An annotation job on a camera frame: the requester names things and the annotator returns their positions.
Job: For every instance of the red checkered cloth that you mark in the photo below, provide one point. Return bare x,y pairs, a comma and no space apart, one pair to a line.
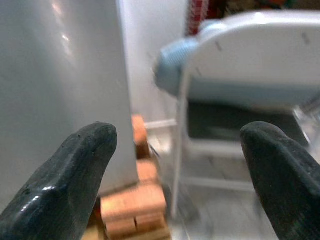
196,15

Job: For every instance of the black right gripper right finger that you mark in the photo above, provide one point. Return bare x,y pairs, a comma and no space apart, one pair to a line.
282,175

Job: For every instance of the white folding chair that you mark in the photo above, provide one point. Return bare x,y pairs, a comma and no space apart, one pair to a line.
240,75

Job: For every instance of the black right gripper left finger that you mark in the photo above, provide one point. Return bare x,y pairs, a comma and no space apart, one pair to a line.
62,180

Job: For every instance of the orange brick stack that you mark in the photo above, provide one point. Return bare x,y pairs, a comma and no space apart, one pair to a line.
140,200

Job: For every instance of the white fridge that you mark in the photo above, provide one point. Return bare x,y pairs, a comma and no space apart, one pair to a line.
57,87

